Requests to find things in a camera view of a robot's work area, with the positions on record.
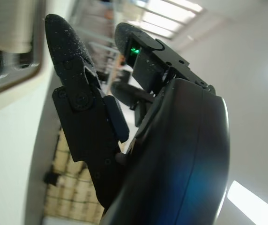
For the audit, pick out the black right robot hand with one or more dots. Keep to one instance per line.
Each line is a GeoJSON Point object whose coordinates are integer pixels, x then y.
{"type": "Point", "coordinates": [171, 152]}

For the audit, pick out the slice of bread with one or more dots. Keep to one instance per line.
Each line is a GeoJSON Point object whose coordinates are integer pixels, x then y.
{"type": "Point", "coordinates": [5, 23]}

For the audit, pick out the white two-slot toaster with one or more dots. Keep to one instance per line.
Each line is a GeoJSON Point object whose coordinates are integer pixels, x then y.
{"type": "Point", "coordinates": [7, 140]}

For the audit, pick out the rectangular ceiling light panel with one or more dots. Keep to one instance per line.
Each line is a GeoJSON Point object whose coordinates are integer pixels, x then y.
{"type": "Point", "coordinates": [253, 201]}

